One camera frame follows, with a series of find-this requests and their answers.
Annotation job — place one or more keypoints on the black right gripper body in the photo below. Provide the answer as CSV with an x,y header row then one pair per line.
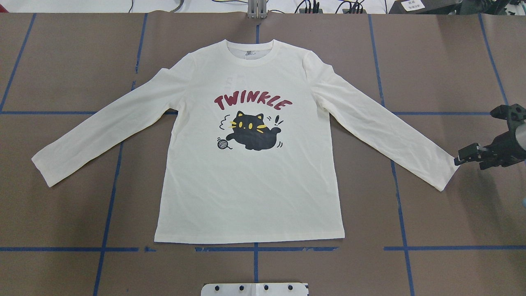
x,y
506,146

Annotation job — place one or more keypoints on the white long-sleeve cat shirt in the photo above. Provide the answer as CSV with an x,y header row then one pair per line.
x,y
250,158

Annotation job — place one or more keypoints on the aluminium frame post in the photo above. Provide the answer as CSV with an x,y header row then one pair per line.
x,y
257,9

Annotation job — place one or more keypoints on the black box with white label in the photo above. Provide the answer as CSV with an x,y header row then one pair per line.
x,y
435,7

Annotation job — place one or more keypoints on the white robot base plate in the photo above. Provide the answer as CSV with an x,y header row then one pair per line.
x,y
256,289

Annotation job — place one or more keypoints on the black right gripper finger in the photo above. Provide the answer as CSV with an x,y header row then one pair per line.
x,y
471,153

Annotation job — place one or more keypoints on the black power strip with cables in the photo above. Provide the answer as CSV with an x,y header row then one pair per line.
x,y
330,7

